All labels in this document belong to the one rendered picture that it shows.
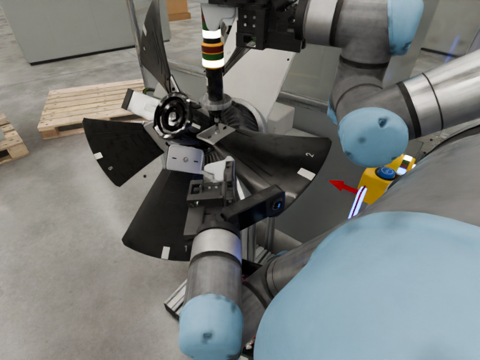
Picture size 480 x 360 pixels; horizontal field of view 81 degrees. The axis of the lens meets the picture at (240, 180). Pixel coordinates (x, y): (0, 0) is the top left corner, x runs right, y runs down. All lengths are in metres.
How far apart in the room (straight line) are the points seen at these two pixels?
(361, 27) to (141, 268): 1.73
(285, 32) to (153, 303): 1.55
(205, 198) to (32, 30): 5.63
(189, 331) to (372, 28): 0.45
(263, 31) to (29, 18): 5.56
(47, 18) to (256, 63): 5.21
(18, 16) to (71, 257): 4.47
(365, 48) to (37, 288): 2.01
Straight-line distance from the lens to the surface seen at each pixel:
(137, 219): 0.75
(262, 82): 0.93
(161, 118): 0.73
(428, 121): 0.40
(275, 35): 0.53
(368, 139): 0.37
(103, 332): 1.79
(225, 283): 0.37
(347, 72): 0.49
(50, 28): 6.00
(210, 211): 0.47
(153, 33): 0.89
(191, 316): 0.36
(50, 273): 2.13
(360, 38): 0.48
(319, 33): 0.49
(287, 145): 0.63
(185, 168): 0.72
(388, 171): 0.82
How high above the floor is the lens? 1.53
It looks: 40 degrees down
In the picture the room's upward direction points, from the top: straight up
